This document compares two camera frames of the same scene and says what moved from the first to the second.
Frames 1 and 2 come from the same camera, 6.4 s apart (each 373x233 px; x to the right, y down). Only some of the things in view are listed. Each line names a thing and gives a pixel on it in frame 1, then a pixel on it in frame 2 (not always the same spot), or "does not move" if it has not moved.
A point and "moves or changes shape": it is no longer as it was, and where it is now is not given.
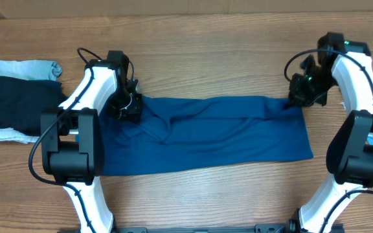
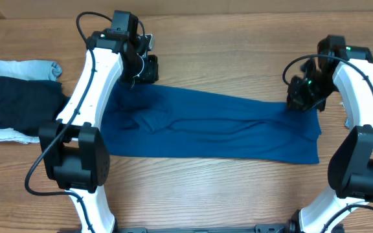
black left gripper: x=135 y=112 → x=152 y=76
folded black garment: x=17 y=103 does not move
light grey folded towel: x=32 y=70 does not move
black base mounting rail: x=260 y=228 does not move
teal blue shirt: x=179 y=131 moves or changes shape
